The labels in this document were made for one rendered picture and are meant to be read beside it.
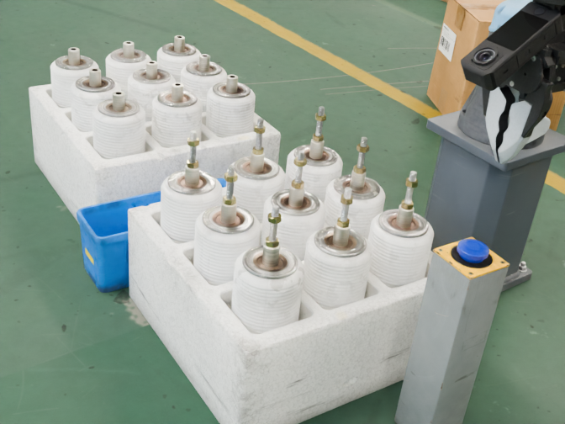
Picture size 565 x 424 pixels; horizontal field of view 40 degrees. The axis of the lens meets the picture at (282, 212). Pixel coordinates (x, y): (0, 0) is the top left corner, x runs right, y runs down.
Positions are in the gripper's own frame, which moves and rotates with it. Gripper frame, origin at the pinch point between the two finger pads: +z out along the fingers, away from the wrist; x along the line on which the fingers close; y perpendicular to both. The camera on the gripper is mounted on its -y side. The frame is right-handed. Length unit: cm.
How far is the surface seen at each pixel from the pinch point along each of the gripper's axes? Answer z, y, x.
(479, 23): 17, 78, 77
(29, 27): 46, -2, 188
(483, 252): 13.3, 0.1, -1.6
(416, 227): 21.0, 5.3, 15.3
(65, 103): 28, -23, 91
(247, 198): 24.3, -10.9, 37.5
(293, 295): 24.1, -18.0, 12.7
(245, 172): 20.9, -10.1, 39.8
